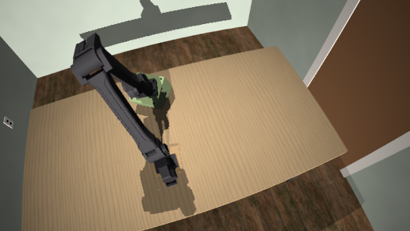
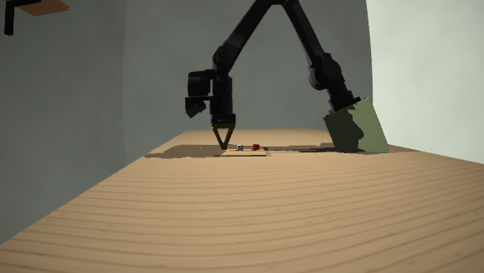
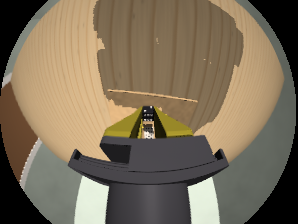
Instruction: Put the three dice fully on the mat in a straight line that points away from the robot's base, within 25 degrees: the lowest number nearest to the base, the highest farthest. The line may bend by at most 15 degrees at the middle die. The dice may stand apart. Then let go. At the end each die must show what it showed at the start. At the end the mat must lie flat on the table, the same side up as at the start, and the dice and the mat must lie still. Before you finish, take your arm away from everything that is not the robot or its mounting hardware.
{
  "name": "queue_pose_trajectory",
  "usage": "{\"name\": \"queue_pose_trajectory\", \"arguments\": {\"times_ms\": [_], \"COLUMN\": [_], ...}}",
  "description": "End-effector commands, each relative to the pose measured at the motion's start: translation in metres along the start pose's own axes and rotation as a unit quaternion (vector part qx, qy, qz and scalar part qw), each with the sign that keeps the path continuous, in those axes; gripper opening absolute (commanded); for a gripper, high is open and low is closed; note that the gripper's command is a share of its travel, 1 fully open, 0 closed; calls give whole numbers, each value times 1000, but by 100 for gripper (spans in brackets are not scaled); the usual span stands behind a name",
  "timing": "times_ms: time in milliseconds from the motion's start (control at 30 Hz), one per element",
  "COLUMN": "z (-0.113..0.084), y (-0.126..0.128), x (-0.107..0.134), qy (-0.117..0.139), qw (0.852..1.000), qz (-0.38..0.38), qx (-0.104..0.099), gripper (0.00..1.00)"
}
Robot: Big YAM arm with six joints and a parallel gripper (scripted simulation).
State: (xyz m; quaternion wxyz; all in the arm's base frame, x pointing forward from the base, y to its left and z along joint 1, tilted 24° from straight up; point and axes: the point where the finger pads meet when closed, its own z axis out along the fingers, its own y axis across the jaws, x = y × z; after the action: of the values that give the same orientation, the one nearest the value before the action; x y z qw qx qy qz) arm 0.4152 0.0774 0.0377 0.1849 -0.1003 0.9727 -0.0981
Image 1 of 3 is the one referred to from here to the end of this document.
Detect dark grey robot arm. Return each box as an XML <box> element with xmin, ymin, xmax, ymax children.
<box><xmin>70</xmin><ymin>33</ymin><xmax>178</xmax><ymax>187</ymax></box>

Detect tan flat mat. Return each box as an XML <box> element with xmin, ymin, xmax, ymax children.
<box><xmin>153</xmin><ymin>145</ymin><xmax>183</xmax><ymax>177</ymax></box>

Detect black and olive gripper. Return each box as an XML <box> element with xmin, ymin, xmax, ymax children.
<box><xmin>155</xmin><ymin>154</ymin><xmax>179</xmax><ymax>174</ymax></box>

